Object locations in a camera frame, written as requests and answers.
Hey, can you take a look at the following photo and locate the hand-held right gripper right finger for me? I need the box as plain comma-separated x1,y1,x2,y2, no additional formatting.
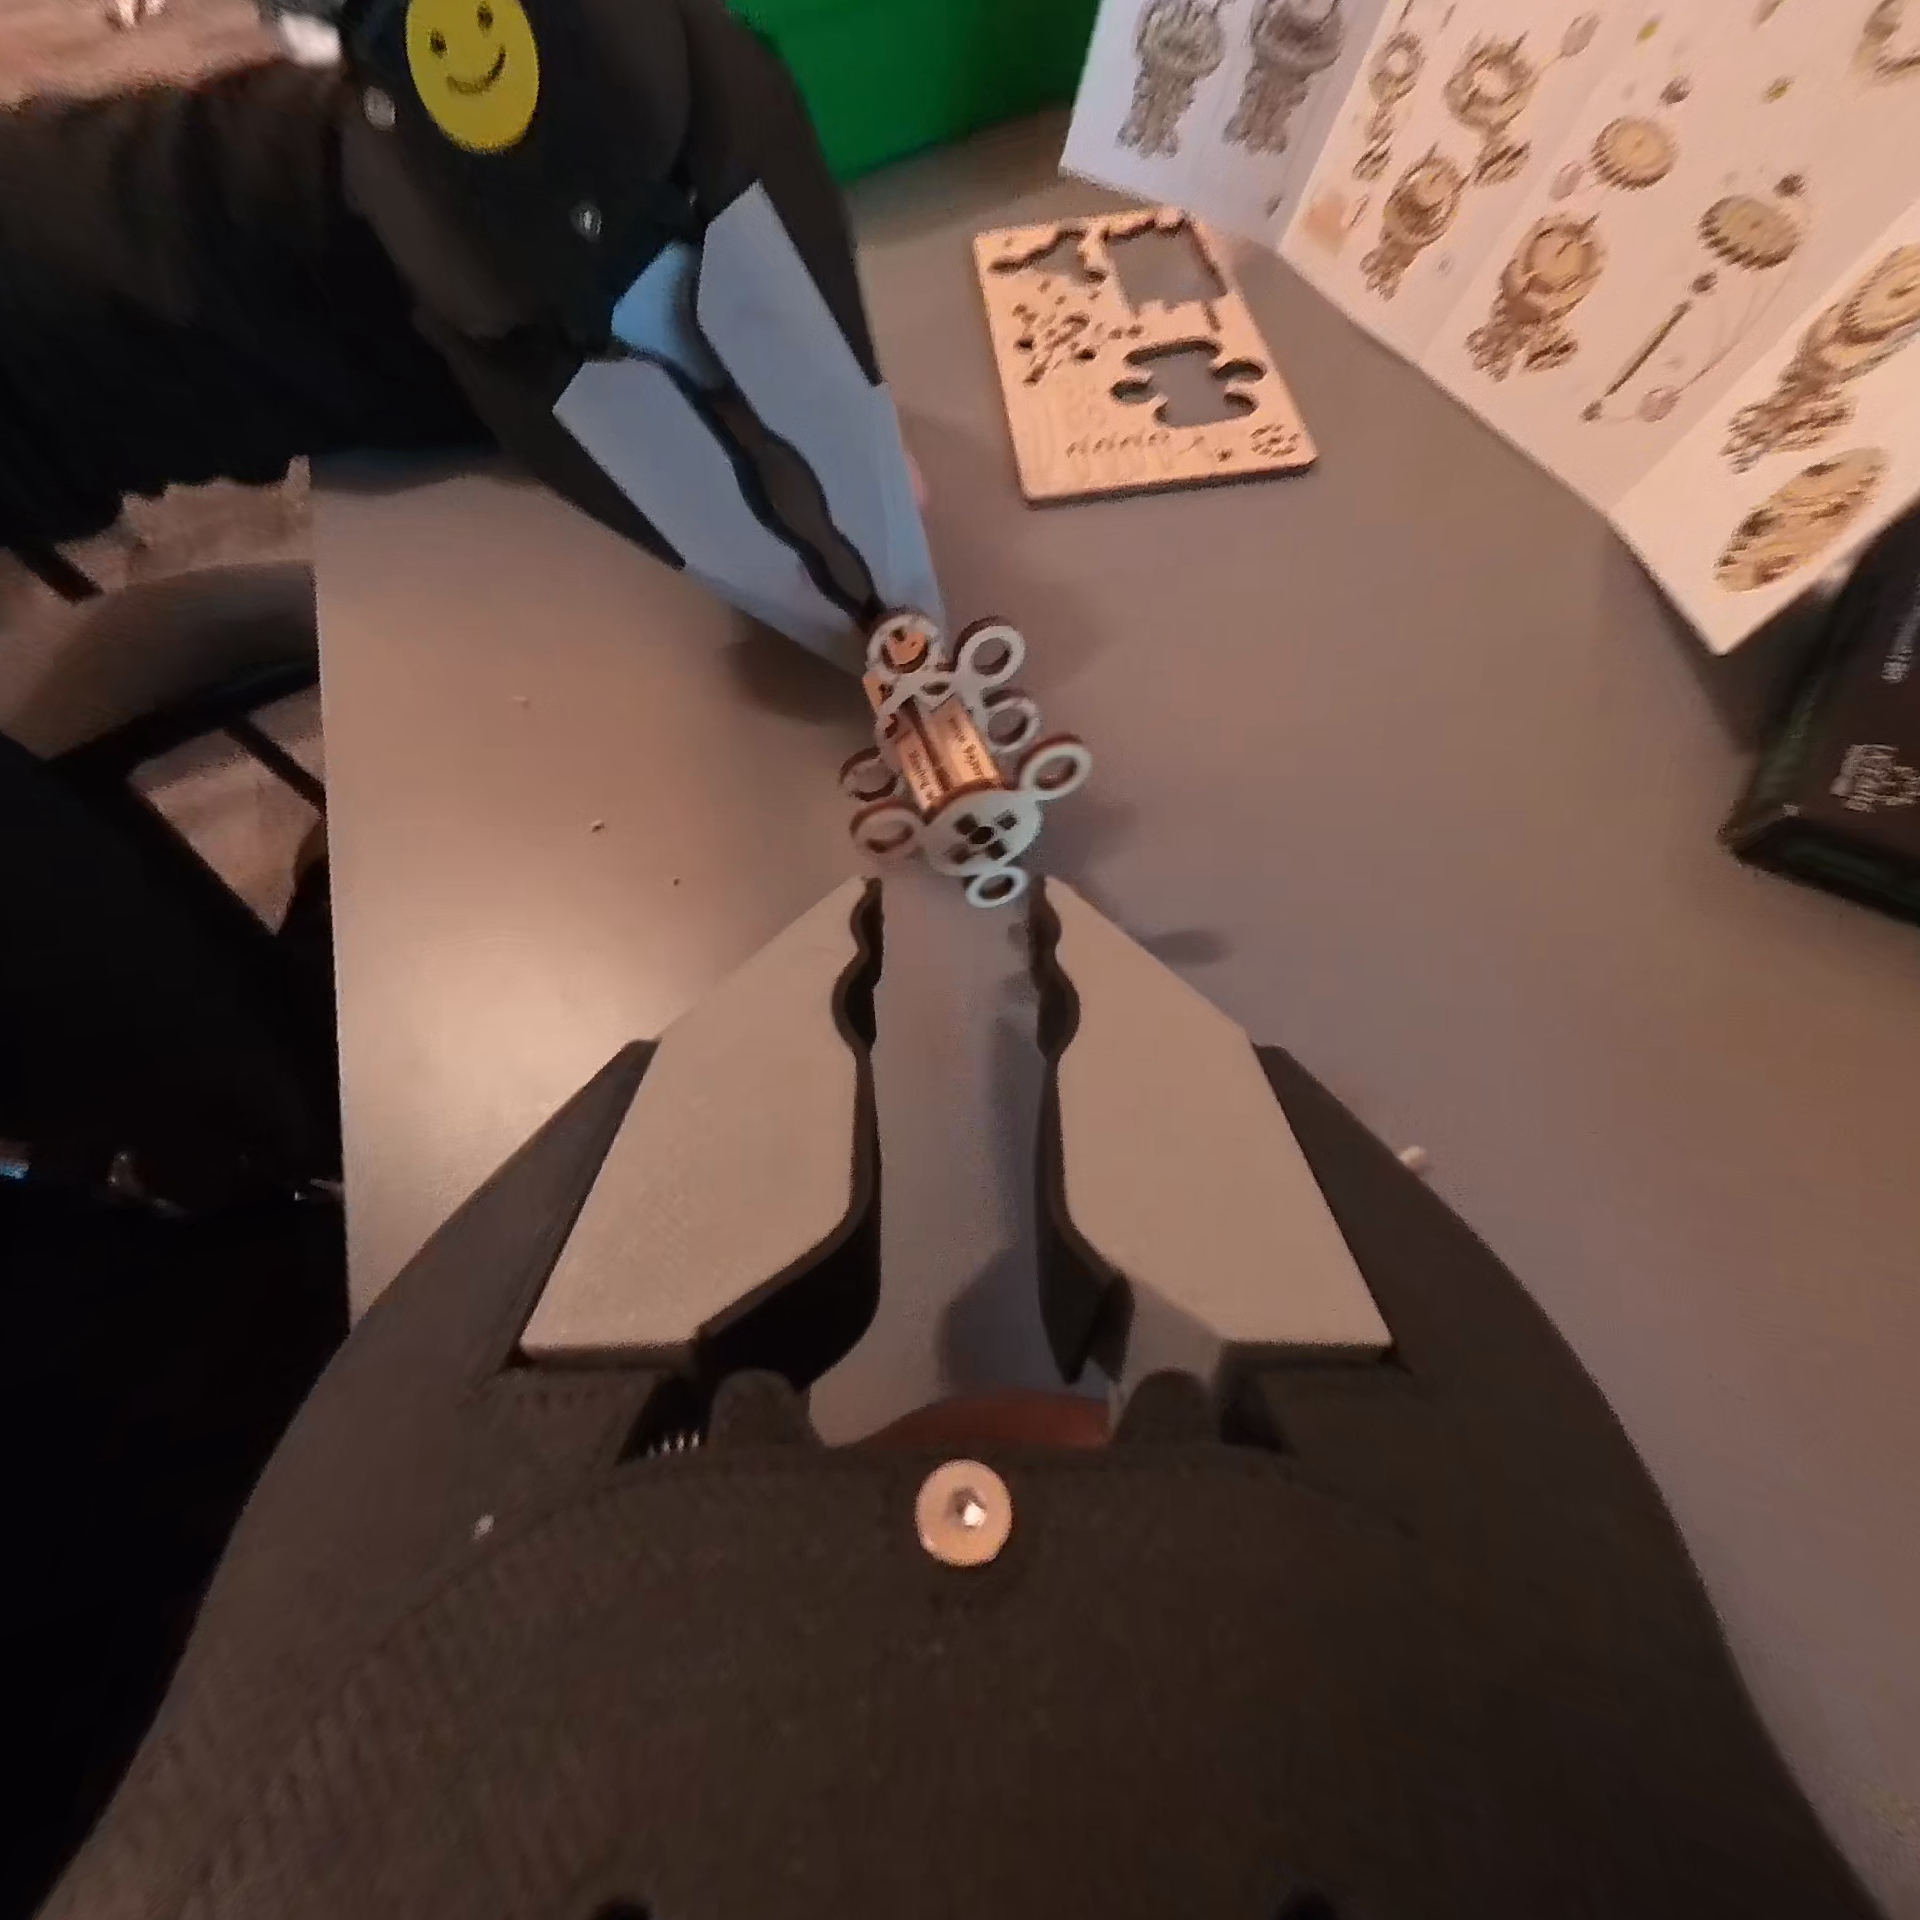
1025,877,1399,1386

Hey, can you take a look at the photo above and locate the grey mesh office chair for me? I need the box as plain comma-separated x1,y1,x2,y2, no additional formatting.
0,557,330,839

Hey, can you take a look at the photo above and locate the folded instruction leaflet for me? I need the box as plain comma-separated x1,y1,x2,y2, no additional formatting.
1060,0,1920,656

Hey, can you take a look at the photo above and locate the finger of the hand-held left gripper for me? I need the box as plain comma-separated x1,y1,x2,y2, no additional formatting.
693,176,944,636
556,247,884,670

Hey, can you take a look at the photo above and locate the person's left forearm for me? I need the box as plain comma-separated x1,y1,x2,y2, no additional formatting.
0,59,496,513

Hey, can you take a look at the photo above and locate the person's black clothing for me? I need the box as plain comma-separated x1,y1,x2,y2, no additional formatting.
0,734,346,1920

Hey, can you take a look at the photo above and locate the green plastic bin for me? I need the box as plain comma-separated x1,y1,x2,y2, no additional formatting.
728,0,1096,179

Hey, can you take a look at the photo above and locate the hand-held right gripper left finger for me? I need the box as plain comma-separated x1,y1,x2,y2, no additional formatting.
517,877,884,1380

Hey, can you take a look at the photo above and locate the black model kit box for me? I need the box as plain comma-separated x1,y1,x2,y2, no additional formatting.
1710,513,1920,923

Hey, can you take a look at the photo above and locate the wooden cut-out parts sheet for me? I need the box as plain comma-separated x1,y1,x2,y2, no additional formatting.
969,216,1319,513

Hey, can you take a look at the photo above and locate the wooden model assembly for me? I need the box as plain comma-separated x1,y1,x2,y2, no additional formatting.
839,614,1084,917

